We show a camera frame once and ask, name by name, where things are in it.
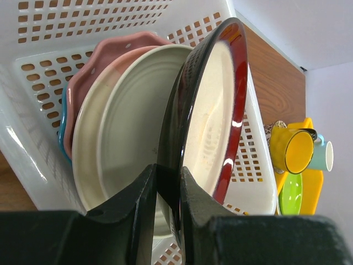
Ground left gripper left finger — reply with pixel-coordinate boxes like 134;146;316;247
1;165;157;264

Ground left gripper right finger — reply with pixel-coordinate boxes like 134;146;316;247
180;167;352;264

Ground dark bottom plate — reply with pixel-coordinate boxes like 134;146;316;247
157;17;248;240

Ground blue polka dot plate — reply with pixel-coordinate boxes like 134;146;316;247
58;87;72;165

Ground white bear print plate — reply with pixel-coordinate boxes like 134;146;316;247
97;44;196;240

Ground pink polka dot plate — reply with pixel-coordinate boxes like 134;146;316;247
63;31;171;158

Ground cream pink floral plate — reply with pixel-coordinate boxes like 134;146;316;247
72;46;158;211

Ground green white bowl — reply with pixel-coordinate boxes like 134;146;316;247
278;173;303;215

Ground yellow plastic tray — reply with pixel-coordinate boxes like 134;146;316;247
275;117;323;216

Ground yellow mug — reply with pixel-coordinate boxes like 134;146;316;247
273;128;318;174

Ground woven coaster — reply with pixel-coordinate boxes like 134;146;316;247
264;120;287;174

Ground light blue mug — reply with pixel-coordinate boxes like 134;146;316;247
307;134;334;172

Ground white plastic basket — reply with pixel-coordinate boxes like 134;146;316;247
0;0;279;265

